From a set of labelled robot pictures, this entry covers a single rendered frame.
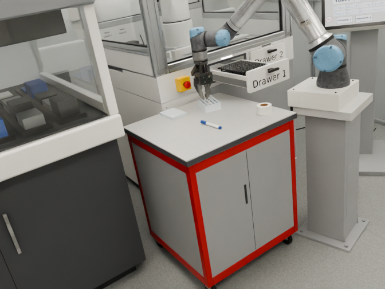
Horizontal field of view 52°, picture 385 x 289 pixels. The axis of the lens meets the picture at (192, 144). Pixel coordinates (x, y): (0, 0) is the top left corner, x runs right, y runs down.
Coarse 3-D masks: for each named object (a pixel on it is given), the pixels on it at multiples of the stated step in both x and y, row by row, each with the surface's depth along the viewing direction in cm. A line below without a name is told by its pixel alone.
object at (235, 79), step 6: (246, 60) 229; (216, 72) 217; (222, 72) 212; (216, 78) 218; (222, 78) 213; (228, 78) 209; (234, 78) 205; (240, 78) 201; (234, 84) 206; (240, 84) 202; (246, 84) 198
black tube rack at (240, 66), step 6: (240, 60) 229; (222, 66) 222; (228, 66) 220; (234, 66) 218; (240, 66) 217; (246, 66) 215; (252, 66) 212; (228, 72) 219; (234, 72) 217; (240, 72) 205
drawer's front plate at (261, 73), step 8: (272, 64) 200; (280, 64) 203; (288, 64) 206; (248, 72) 192; (256, 72) 195; (264, 72) 198; (272, 72) 201; (280, 72) 205; (288, 72) 208; (248, 80) 194; (264, 80) 200; (272, 80) 203; (280, 80) 206; (248, 88) 196; (256, 88) 198
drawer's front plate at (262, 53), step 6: (282, 42) 244; (264, 48) 237; (270, 48) 240; (276, 48) 243; (282, 48) 246; (252, 54) 233; (258, 54) 236; (264, 54) 238; (270, 54) 241; (282, 54) 247; (252, 60) 234; (270, 60) 243; (276, 60) 245
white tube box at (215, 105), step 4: (212, 96) 208; (200, 100) 206; (212, 100) 202; (216, 100) 201; (200, 104) 203; (204, 104) 198; (208, 104) 197; (212, 104) 196; (216, 104) 197; (220, 104) 198; (204, 108) 198; (208, 108) 196; (212, 108) 197; (216, 108) 198; (220, 108) 198
